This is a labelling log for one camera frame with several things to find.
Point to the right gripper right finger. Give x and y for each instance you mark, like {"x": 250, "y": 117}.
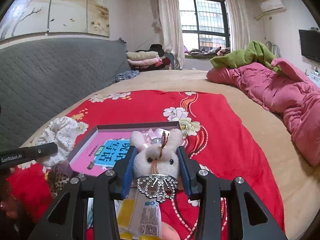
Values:
{"x": 188, "y": 174}

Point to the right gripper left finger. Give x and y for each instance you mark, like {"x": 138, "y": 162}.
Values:
{"x": 124, "y": 170}

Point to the plush bunny with pink bow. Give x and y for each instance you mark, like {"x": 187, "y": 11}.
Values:
{"x": 156, "y": 166}

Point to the leopard print scrunchie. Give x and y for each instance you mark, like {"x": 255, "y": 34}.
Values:
{"x": 58, "y": 177}

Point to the white floral scrunchie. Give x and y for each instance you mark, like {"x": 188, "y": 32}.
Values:
{"x": 63, "y": 132}

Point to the yellow white wipes pack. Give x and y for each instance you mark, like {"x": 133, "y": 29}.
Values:
{"x": 138, "y": 217}

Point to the person's hand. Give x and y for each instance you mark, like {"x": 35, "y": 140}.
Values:
{"x": 8, "y": 202}

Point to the dark shallow cardboard box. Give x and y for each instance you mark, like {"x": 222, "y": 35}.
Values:
{"x": 151, "y": 131}

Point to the red floral blanket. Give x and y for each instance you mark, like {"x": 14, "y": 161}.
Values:
{"x": 213, "y": 133}

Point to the grey quilted headboard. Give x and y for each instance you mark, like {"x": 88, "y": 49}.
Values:
{"x": 40, "y": 79}

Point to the blue patterned cloth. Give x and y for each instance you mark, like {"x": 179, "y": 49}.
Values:
{"x": 127, "y": 75}

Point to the folded blankets stack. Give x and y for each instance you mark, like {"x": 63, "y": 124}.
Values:
{"x": 145, "y": 61}

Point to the clothes on window sill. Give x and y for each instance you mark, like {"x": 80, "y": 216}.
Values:
{"x": 219, "y": 51}

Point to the pink quilt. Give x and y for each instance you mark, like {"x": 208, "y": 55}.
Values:
{"x": 289, "y": 93}

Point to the green blanket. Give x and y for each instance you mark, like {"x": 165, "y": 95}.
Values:
{"x": 254, "y": 52}

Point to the right white curtain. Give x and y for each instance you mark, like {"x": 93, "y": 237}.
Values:
{"x": 238, "y": 24}

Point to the white curtain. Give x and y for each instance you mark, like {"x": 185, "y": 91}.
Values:
{"x": 167, "y": 20}
{"x": 238, "y": 24}

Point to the left white curtain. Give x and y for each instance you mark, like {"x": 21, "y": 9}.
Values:
{"x": 167, "y": 20}

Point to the white air conditioner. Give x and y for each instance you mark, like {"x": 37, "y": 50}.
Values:
{"x": 271, "y": 5}

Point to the window with dark frame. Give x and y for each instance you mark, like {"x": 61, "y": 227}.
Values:
{"x": 204, "y": 24}

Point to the floral wall painting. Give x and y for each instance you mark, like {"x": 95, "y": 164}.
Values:
{"x": 55, "y": 16}

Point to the black wall television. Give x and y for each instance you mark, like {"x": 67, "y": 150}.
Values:
{"x": 310, "y": 44}

